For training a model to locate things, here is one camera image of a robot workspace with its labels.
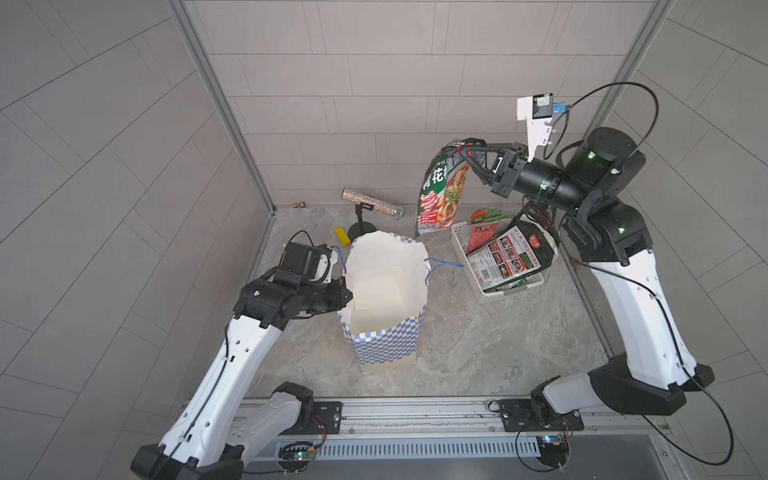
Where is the black red condiment packet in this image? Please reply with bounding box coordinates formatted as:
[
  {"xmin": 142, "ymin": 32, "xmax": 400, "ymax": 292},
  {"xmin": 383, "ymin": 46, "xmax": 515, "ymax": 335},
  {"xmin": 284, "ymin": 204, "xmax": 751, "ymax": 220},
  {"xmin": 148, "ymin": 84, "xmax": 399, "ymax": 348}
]
[{"xmin": 467, "ymin": 218, "xmax": 558, "ymax": 292}]

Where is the white plastic basket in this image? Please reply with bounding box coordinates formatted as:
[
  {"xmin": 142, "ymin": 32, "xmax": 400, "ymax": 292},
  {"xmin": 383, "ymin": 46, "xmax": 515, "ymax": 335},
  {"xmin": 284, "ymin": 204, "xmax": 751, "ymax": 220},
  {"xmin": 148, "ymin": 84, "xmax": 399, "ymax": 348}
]
[{"xmin": 451, "ymin": 222, "xmax": 549, "ymax": 304}]

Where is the aluminium rail frame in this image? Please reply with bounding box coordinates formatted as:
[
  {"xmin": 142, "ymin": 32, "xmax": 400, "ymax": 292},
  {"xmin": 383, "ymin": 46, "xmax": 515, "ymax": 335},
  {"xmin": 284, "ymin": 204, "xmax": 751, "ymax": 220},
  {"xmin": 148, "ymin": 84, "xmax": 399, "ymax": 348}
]
[{"xmin": 234, "ymin": 397, "xmax": 670, "ymax": 468}]

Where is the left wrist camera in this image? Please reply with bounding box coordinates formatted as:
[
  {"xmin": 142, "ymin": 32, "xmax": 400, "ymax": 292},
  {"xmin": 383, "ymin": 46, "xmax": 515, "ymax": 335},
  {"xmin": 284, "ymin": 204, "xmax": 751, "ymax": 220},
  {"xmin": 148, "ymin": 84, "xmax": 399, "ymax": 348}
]
[{"xmin": 275, "ymin": 242, "xmax": 339, "ymax": 285}]

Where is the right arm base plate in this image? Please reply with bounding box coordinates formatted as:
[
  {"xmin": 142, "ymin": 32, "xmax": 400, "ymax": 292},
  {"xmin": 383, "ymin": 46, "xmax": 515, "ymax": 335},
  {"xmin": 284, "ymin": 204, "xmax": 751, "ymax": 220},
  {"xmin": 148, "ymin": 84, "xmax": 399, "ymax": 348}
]
[{"xmin": 487, "ymin": 397, "xmax": 585, "ymax": 433}]

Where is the yellow block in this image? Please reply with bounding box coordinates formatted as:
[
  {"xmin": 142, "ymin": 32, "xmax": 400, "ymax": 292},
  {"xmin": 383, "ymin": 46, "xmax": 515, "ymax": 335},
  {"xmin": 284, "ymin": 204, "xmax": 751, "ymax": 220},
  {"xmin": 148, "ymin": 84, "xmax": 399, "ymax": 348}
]
[{"xmin": 335, "ymin": 227, "xmax": 352, "ymax": 246}]

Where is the right circuit board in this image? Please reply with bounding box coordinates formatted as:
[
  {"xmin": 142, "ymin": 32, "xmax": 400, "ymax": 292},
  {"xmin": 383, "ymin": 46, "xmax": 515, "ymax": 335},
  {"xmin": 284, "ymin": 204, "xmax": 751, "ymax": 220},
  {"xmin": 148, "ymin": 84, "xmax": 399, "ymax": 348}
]
[{"xmin": 537, "ymin": 435, "xmax": 571, "ymax": 469}]

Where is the red green small packet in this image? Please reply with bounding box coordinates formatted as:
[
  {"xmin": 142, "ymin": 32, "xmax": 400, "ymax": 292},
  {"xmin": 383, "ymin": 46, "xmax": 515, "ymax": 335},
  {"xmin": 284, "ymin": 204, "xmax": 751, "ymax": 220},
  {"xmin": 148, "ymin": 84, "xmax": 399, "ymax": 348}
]
[{"xmin": 465, "ymin": 208, "xmax": 514, "ymax": 254}]

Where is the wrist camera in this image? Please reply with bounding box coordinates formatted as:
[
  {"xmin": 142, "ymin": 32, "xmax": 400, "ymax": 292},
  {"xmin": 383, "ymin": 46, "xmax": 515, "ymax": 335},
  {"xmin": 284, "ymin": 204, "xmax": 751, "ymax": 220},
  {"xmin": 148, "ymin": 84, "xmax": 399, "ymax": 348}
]
[
  {"xmin": 275, "ymin": 242, "xmax": 339, "ymax": 285},
  {"xmin": 517, "ymin": 93, "xmax": 568, "ymax": 163}
]

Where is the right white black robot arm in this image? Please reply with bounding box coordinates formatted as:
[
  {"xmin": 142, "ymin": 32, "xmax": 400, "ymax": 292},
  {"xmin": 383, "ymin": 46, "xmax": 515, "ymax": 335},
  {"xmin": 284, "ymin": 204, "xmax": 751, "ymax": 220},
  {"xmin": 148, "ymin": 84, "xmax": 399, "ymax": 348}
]
[{"xmin": 456, "ymin": 127, "xmax": 715, "ymax": 419}]

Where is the circuit board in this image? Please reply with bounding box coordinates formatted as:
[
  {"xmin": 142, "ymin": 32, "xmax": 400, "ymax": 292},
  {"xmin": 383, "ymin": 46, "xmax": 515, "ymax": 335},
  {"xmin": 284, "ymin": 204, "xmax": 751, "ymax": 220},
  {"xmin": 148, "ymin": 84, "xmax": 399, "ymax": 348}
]
[
  {"xmin": 537, "ymin": 435, "xmax": 571, "ymax": 469},
  {"xmin": 278, "ymin": 441, "xmax": 322, "ymax": 462}
]

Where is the left circuit board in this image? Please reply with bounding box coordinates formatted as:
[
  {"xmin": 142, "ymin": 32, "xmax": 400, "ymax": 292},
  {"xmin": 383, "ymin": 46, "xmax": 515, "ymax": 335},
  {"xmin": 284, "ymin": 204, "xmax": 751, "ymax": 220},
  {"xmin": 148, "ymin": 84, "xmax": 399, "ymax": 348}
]
[{"xmin": 278, "ymin": 441, "xmax": 322, "ymax": 462}]

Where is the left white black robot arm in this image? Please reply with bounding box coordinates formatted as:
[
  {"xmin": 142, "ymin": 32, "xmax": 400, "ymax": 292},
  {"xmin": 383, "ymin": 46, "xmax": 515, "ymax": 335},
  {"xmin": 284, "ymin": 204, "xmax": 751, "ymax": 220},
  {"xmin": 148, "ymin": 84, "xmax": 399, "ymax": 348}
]
[{"xmin": 130, "ymin": 241, "xmax": 353, "ymax": 479}]

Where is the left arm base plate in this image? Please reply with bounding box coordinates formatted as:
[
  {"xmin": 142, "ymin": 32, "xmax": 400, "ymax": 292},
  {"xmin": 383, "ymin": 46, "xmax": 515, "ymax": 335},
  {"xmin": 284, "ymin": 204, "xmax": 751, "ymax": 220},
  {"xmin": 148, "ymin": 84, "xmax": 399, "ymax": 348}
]
[{"xmin": 283, "ymin": 401, "xmax": 343, "ymax": 436}]

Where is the glitter microphone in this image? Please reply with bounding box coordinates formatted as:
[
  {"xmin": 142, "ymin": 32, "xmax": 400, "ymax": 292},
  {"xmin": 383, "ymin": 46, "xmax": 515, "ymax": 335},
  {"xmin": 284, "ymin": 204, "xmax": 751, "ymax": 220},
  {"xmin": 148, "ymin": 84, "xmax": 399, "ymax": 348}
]
[{"xmin": 341, "ymin": 188, "xmax": 405, "ymax": 219}]

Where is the black microphone stand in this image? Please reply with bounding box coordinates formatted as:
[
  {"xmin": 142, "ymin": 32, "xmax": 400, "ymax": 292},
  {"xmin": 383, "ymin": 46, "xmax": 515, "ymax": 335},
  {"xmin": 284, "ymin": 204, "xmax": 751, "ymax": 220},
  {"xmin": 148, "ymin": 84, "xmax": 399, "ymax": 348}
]
[{"xmin": 347, "ymin": 202, "xmax": 377, "ymax": 241}]

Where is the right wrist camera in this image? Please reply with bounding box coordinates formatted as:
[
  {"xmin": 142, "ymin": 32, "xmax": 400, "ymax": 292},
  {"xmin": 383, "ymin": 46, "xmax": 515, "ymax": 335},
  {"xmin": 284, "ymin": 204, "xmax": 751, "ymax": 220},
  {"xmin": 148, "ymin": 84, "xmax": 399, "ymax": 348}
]
[{"xmin": 517, "ymin": 93, "xmax": 568, "ymax": 163}]

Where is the blue checkered paper bag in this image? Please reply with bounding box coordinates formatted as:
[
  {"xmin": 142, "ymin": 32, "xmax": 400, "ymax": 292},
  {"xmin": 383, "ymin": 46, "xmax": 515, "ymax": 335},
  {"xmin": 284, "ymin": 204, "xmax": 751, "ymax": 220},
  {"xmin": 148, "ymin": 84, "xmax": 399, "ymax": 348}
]
[{"xmin": 339, "ymin": 231, "xmax": 447, "ymax": 374}]

